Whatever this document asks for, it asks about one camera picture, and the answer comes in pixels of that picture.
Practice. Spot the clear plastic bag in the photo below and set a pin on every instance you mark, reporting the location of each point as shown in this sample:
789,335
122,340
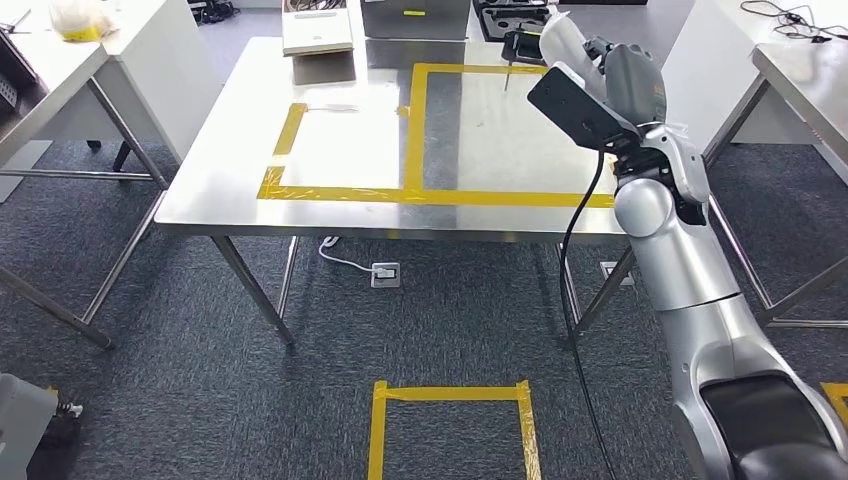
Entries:
83,20

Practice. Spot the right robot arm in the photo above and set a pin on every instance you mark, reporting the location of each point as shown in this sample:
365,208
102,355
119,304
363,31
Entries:
689,265

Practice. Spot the white curved plastic part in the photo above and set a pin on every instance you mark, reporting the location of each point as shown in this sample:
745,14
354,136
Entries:
563,43

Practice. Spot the white floor outlet box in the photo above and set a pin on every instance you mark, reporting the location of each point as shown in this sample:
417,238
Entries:
616,273
385,275

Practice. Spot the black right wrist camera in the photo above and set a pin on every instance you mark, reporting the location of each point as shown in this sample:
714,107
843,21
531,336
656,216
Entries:
576,109

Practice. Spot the white desk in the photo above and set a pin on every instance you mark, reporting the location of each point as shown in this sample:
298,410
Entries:
722,40
166,79

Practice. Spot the black foam tool case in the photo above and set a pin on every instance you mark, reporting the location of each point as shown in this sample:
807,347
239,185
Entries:
513,16

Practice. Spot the grey white machine cabinet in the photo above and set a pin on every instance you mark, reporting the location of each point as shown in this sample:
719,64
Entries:
23,424

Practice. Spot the stainless steel workbench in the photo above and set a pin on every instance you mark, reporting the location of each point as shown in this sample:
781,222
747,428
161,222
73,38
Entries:
218,166

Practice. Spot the black handheld device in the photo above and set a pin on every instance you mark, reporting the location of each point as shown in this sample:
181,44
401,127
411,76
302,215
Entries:
526,48

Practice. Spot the grey laptop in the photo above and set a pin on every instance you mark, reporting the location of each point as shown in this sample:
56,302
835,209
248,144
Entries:
414,20

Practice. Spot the yellow floor tape square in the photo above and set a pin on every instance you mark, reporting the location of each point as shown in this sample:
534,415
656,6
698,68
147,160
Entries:
376,437

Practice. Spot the steel leg table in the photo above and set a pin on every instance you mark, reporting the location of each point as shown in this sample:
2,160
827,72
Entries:
60,86
808,86

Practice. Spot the flat white box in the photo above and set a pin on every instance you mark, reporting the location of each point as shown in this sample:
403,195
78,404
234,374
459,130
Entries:
318,33

